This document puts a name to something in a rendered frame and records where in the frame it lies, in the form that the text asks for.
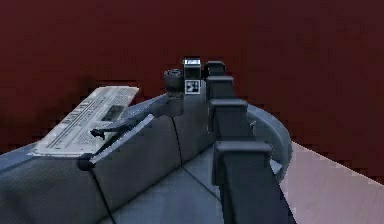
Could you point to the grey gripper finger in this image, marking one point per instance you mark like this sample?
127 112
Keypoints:
133 115
121 140

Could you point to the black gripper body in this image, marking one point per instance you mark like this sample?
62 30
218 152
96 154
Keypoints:
174 90

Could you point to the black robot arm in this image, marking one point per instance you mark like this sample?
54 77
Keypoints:
245 173

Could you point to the dark grey sofa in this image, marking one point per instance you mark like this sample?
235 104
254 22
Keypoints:
143 173

